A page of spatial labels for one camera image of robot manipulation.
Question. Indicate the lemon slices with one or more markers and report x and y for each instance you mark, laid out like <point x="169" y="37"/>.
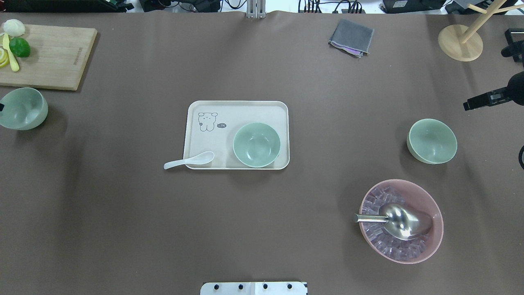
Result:
<point x="4" y="58"/>

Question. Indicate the grey folded cloth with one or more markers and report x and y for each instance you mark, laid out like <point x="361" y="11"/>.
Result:
<point x="352" y="35"/>

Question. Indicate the wooden mug tree stand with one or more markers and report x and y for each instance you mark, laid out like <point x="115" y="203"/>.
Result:
<point x="463" y="43"/>

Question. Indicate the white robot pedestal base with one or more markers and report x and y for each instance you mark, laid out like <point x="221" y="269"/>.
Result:
<point x="255" y="288"/>

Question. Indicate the purple cloth under grey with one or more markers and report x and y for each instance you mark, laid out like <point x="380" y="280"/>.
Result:
<point x="353" y="52"/>

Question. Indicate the green bowl on tray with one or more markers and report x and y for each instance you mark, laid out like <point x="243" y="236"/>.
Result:
<point x="256" y="145"/>

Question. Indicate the green bowl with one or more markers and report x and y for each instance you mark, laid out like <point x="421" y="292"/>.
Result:
<point x="256" y="145"/>
<point x="431" y="141"/>
<point x="25" y="108"/>

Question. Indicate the white garlic bulb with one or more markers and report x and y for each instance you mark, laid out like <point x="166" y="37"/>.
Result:
<point x="14" y="27"/>

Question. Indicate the wooden cutting board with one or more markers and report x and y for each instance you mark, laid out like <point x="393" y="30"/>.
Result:
<point x="57" y="61"/>

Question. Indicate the yellow plastic knife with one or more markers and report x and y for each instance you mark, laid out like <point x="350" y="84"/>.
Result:
<point x="11" y="58"/>

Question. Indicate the beige rabbit tray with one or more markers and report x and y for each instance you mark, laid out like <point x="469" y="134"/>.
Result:
<point x="212" y="124"/>

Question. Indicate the metal ice scoop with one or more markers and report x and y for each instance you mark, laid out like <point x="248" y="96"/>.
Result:
<point x="403" y="222"/>

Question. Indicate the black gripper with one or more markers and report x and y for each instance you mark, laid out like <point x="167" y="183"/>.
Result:
<point x="515" y="87"/>

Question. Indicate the green lime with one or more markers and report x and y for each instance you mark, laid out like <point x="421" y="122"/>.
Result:
<point x="19" y="47"/>

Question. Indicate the clear ice cubes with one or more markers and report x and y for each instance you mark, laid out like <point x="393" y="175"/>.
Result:
<point x="384" y="242"/>

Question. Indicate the white ceramic spoon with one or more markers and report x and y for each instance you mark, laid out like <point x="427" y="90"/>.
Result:
<point x="200" y="159"/>

